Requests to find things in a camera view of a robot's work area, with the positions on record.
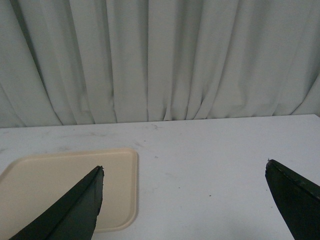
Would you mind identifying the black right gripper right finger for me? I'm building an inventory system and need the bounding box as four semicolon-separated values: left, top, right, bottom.
265;159;320;240

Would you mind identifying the pale grey curtain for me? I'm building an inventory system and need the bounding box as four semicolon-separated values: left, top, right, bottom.
0;0;320;128

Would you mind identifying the beige square plastic plate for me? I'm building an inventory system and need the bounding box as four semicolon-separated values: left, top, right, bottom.
0;148;139;240

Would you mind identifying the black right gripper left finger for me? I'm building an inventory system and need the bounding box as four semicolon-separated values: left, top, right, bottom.
11;166;104;240

